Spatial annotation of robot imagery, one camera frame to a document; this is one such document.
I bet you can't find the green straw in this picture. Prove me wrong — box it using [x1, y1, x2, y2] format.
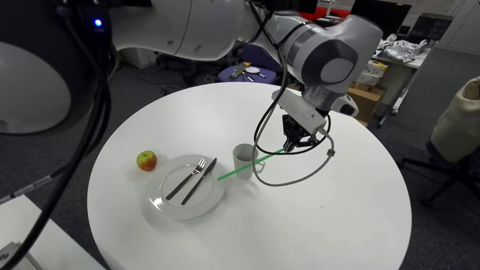
[216, 148, 285, 181]

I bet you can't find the green yellow apple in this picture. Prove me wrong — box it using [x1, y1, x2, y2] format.
[137, 150, 158, 171]

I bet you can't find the white round plate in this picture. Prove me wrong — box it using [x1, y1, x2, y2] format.
[144, 154, 225, 220]

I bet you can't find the chair with beige jacket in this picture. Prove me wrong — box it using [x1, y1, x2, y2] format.
[401, 76, 480, 204]

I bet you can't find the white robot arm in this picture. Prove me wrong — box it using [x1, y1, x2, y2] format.
[110, 0, 383, 151]

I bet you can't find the white small dish on chair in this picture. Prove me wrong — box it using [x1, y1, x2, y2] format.
[245, 66, 261, 75]

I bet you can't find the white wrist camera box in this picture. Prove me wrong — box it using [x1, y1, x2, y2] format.
[272, 90, 327, 135]

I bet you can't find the white robot base platform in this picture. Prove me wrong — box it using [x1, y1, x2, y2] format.
[0, 193, 107, 270]

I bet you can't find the black handled fork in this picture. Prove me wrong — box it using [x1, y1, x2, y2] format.
[167, 157, 207, 201]

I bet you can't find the black handled knife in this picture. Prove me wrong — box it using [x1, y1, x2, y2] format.
[182, 157, 218, 205]

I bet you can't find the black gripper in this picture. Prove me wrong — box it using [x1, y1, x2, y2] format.
[282, 114, 315, 151]

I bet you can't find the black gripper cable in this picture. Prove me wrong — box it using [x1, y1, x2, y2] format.
[252, 13, 336, 189]

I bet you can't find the cardboard box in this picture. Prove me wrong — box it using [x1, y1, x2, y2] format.
[348, 88, 384, 123]

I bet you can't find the white side desk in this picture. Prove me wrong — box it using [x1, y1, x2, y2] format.
[371, 40, 431, 127]

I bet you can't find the white paper cup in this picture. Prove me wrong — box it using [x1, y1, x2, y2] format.
[233, 144, 266, 180]

